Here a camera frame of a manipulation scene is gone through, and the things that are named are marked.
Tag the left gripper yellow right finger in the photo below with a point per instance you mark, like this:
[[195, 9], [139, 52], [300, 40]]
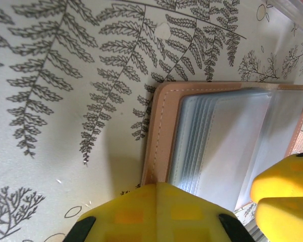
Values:
[[192, 219]]

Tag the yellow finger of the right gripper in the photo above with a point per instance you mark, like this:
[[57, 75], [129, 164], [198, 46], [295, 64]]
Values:
[[288, 189]]

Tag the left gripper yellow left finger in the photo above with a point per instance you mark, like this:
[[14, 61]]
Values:
[[126, 216]]

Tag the aluminium front frame rail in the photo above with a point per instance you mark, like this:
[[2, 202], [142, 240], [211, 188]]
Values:
[[255, 233]]

